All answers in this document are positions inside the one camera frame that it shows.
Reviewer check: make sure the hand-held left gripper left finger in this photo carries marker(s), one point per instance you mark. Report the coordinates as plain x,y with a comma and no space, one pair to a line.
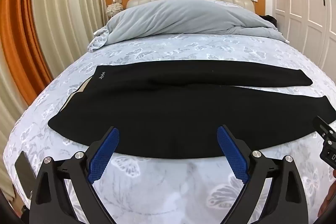
103,153

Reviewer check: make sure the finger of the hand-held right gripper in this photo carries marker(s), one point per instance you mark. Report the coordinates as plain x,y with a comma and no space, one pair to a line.
321,125

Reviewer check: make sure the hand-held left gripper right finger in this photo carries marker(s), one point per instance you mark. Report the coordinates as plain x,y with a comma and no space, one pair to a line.
232,154

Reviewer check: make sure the black pants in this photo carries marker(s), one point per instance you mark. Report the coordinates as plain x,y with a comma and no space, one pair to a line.
168,106

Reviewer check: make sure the person's right hand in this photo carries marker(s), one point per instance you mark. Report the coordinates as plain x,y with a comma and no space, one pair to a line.
325,205

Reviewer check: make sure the black phone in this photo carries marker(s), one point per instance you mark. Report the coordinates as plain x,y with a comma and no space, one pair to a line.
23,169

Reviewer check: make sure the bed with butterfly sheet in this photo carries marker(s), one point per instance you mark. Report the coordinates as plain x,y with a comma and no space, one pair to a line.
183,48

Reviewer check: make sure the dark bedside object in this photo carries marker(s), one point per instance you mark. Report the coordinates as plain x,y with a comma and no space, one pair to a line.
270,19

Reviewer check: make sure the white wardrobe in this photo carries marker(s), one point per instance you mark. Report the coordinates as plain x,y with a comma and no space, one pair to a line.
302,3

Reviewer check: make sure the orange curtain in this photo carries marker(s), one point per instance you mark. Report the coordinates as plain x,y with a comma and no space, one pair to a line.
21,37

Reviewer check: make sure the grey duvet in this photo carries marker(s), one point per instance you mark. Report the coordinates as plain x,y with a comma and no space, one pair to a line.
183,19

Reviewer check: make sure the cream curtain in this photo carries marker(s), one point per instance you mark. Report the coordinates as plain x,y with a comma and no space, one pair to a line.
65,11

